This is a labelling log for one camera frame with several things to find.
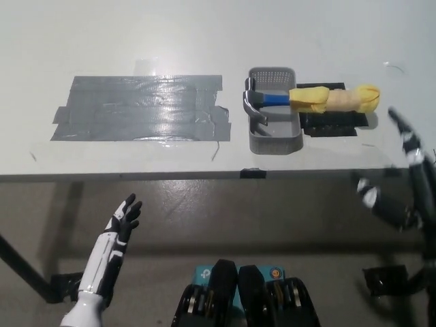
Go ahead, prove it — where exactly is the white and black left hand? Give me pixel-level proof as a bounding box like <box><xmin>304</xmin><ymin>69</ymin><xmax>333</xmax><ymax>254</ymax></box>
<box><xmin>77</xmin><ymin>193</ymin><xmax>143</xmax><ymax>301</ymax></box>

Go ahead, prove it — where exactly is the black and white right hand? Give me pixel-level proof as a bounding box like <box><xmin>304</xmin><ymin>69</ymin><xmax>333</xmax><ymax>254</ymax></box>
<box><xmin>355</xmin><ymin>106</ymin><xmax>436</xmax><ymax>234</ymax></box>

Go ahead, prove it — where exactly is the hammer with yellow handle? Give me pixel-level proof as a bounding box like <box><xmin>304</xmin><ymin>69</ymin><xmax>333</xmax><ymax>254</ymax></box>
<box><xmin>242</xmin><ymin>77</ymin><xmax>382</xmax><ymax>129</ymax></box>

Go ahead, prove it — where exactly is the black tape area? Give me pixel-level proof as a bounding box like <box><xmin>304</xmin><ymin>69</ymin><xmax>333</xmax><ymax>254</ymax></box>
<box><xmin>295</xmin><ymin>81</ymin><xmax>371</xmax><ymax>138</ymax></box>

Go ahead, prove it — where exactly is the grey plastic basket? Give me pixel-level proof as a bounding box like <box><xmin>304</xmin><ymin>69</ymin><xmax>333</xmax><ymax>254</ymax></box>
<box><xmin>247</xmin><ymin>67</ymin><xmax>305</xmax><ymax>156</ymax></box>

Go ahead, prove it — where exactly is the grey duct tape patch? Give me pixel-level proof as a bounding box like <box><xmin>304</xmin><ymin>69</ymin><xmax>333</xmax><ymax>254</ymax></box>
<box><xmin>50</xmin><ymin>74</ymin><xmax>233</xmax><ymax>142</ymax></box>

